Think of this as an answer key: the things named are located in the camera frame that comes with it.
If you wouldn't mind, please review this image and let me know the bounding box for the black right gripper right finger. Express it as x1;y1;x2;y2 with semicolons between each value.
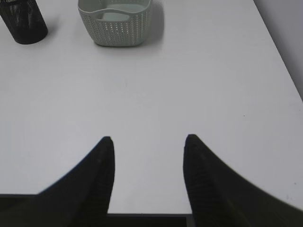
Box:
183;134;303;227

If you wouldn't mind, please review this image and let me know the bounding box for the pale green plastic basket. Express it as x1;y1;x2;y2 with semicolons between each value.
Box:
78;0;153;47

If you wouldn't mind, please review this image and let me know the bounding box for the black mesh pen holder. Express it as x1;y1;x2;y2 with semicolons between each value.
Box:
0;0;48;44

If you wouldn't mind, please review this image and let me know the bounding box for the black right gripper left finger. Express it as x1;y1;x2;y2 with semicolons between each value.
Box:
0;137;115;227

